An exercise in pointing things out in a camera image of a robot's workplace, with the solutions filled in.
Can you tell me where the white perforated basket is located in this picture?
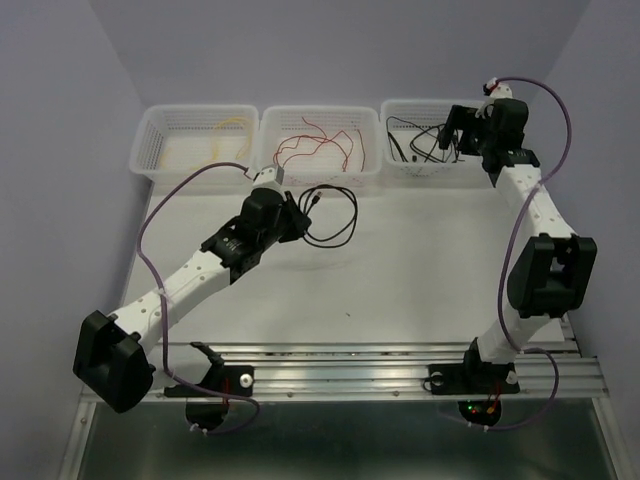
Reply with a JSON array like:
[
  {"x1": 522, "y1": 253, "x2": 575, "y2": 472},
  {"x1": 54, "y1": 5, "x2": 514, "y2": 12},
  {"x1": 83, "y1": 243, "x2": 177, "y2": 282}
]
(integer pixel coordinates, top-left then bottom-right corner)
[
  {"x1": 129, "y1": 104, "x2": 259, "y2": 186},
  {"x1": 251, "y1": 105, "x2": 383, "y2": 187},
  {"x1": 380, "y1": 99, "x2": 486, "y2": 181}
]

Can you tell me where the left white perforated basket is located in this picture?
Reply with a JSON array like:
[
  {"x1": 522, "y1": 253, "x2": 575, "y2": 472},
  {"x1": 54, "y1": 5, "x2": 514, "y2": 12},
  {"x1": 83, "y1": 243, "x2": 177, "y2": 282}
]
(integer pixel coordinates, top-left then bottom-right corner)
[{"x1": 129, "y1": 104, "x2": 259, "y2": 186}]

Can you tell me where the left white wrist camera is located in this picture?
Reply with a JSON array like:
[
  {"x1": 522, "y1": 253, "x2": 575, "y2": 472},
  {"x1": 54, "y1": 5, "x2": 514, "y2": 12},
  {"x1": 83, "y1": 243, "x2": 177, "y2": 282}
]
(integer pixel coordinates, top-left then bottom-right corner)
[{"x1": 246, "y1": 164, "x2": 285, "y2": 191}]

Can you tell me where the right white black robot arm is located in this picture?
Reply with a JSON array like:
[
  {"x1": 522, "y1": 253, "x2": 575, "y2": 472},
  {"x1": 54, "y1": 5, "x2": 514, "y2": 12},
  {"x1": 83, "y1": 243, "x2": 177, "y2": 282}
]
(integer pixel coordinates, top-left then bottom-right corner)
[{"x1": 425, "y1": 98, "x2": 597, "y2": 395}]

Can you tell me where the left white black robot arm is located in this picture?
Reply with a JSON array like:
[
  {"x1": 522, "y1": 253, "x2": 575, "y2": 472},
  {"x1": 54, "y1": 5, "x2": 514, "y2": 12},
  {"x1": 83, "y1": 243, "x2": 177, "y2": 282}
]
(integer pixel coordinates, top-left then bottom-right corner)
[{"x1": 72, "y1": 188, "x2": 311, "y2": 413}]

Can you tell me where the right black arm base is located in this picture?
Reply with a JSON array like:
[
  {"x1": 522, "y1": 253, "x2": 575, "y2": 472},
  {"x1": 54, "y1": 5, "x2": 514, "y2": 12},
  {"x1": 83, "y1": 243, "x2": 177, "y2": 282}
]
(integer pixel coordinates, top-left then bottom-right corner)
[{"x1": 422, "y1": 339, "x2": 520, "y2": 430}]

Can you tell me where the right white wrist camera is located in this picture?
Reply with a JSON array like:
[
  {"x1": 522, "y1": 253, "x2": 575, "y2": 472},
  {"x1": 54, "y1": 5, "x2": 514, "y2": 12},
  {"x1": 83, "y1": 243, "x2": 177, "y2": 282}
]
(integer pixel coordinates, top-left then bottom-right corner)
[{"x1": 475, "y1": 77, "x2": 513, "y2": 119}]

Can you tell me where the right white perforated basket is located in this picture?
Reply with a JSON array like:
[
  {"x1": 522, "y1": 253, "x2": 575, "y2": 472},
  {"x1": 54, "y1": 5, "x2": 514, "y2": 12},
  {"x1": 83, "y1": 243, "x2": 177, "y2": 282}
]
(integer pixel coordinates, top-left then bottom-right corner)
[{"x1": 380, "y1": 99, "x2": 486, "y2": 181}]

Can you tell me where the black usb cable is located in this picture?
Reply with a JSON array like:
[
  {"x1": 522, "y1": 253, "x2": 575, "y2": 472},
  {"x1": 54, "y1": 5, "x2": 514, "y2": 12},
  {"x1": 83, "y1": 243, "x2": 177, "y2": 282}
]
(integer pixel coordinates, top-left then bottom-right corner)
[
  {"x1": 387, "y1": 124, "x2": 471, "y2": 165},
  {"x1": 297, "y1": 184, "x2": 360, "y2": 250}
]

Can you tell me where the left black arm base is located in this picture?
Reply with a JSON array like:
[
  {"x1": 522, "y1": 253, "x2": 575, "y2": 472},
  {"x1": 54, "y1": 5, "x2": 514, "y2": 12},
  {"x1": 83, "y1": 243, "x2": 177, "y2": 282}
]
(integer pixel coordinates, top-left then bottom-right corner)
[{"x1": 163, "y1": 341, "x2": 261, "y2": 436}]

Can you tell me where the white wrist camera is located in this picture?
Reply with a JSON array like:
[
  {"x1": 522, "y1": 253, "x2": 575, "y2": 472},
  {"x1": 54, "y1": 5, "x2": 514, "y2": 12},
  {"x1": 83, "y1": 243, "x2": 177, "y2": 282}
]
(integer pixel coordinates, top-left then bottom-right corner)
[
  {"x1": 475, "y1": 77, "x2": 513, "y2": 119},
  {"x1": 246, "y1": 164, "x2": 285, "y2": 191}
]

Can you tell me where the aluminium extrusion rail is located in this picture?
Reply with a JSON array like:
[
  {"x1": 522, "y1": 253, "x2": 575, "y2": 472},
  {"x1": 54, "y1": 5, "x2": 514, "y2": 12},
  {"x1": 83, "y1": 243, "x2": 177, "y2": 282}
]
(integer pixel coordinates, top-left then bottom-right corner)
[{"x1": 82, "y1": 342, "x2": 611, "y2": 401}]

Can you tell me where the dark red thin wire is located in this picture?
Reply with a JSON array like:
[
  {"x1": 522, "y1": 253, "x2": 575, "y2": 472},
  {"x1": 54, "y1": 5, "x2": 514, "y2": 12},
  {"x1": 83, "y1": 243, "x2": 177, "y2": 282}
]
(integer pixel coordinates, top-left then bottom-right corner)
[{"x1": 272, "y1": 114, "x2": 366, "y2": 174}]

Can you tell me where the orange yellow thin wire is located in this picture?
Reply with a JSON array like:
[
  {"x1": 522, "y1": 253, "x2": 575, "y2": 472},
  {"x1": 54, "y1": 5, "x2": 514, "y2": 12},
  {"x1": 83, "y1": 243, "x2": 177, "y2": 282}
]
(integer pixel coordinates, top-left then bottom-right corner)
[{"x1": 273, "y1": 115, "x2": 364, "y2": 171}]

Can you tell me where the middle white perforated basket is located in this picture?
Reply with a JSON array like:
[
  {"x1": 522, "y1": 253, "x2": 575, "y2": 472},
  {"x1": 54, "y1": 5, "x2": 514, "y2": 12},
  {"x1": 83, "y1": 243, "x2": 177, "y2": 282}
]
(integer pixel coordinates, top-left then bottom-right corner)
[{"x1": 251, "y1": 105, "x2": 383, "y2": 187}]

